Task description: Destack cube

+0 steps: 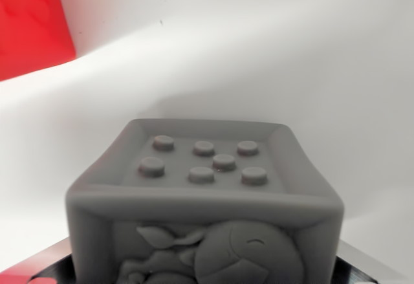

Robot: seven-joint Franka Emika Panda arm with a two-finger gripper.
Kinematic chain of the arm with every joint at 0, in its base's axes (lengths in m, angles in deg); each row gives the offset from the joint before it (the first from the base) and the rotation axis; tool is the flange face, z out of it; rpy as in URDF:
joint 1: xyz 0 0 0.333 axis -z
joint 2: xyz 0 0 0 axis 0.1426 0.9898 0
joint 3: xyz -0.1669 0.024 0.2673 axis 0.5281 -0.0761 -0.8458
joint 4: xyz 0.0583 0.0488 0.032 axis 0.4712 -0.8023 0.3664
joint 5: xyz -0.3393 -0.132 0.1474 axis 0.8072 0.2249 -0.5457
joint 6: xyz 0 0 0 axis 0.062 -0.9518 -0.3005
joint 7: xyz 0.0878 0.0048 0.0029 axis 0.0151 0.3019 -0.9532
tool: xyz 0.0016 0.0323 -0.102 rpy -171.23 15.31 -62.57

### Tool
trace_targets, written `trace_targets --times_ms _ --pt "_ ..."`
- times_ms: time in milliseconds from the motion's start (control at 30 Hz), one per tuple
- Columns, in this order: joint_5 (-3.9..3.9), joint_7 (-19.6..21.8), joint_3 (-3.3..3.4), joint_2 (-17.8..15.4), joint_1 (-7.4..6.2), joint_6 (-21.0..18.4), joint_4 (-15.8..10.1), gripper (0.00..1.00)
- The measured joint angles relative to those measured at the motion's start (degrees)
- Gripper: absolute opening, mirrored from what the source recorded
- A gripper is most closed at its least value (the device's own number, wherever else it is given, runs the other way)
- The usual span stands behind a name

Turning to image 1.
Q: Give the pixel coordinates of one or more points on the grey embossed soft cube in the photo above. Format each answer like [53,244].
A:
[207,200]

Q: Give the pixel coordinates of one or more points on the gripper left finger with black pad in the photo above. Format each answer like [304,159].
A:
[48,266]

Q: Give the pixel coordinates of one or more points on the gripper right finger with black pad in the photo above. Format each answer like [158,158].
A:
[359,266]

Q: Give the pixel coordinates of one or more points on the red soft cube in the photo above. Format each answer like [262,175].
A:
[32,25]

